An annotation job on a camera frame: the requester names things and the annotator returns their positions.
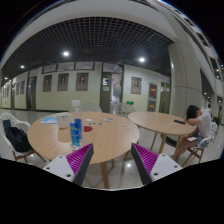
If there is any round wooden table near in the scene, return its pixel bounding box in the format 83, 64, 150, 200
28, 112, 140, 189

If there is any small card on table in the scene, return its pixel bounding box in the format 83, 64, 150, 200
104, 118, 114, 122

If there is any white chair with wooden legs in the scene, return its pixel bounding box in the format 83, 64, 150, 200
0, 112, 45, 161

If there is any red notice board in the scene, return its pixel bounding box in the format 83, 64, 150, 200
149, 83, 157, 99

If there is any white lattice chair behind table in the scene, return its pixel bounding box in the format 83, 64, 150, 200
113, 103, 135, 118

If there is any black backpack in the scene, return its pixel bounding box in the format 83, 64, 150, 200
3, 120, 32, 152

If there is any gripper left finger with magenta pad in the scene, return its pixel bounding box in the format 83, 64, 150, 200
44, 144, 94, 186

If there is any white chair under person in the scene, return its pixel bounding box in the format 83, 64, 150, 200
186, 122, 217, 162

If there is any framed portrait right of door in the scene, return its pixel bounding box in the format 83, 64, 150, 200
131, 77, 142, 95

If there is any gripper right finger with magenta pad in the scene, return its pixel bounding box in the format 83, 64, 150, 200
131, 143, 182, 185

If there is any blue paper booklet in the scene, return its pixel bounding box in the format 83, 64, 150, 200
40, 116, 57, 124

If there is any translucent plastic cup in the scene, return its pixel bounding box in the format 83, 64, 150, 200
56, 112, 69, 129

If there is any round wooden table far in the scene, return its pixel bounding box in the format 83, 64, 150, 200
128, 112, 194, 153

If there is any framed portrait on wall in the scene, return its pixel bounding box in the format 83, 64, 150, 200
57, 73, 69, 91
43, 75, 52, 92
76, 73, 89, 91

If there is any round wooden table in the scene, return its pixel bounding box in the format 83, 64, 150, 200
28, 112, 140, 189
128, 112, 194, 153

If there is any red round coaster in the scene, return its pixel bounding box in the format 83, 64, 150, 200
84, 126, 93, 132

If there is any seated person in white shirt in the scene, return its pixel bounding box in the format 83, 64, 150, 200
173, 105, 211, 161

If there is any clear water bottle blue label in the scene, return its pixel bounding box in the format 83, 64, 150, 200
69, 100, 83, 151

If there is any black phone on far table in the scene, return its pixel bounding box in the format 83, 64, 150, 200
174, 120, 186, 125

